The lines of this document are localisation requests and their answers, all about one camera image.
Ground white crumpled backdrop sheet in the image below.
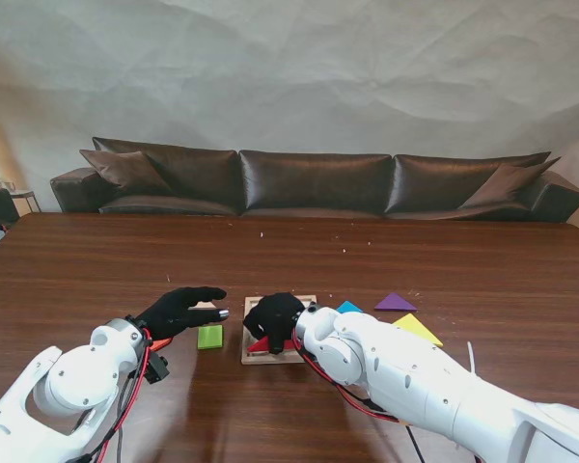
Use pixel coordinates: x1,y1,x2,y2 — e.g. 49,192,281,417
0,0,579,228

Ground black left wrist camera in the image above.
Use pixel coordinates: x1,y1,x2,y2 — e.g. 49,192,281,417
147,354,170,386

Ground large red tangram triangle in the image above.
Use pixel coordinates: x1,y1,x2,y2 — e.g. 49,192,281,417
248,335,296,356

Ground brown throw cushion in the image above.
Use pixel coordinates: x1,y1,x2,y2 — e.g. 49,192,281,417
456,156,563,211
79,149,175,198

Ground dark brown leather sofa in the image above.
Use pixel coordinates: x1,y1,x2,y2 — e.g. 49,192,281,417
49,137,579,224

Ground light wooden square tray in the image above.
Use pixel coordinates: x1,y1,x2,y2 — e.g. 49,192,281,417
240,294,324,366

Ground red black left arm cables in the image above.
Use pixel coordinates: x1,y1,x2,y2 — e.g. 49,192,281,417
65,330,155,463

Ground large yellow tangram triangle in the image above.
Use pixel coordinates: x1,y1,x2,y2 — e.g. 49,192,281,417
390,313,444,348

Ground small metal side table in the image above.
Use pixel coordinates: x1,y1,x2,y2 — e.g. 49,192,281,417
7,180,43,214

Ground purple tangram triangle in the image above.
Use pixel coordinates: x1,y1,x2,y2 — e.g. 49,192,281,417
373,292,419,313

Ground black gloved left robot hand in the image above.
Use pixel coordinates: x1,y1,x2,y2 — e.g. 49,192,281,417
134,286,231,341

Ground green tangram square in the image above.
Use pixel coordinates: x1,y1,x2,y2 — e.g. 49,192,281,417
197,324,225,350

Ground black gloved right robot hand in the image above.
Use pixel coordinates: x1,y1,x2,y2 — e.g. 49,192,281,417
242,291,306,356

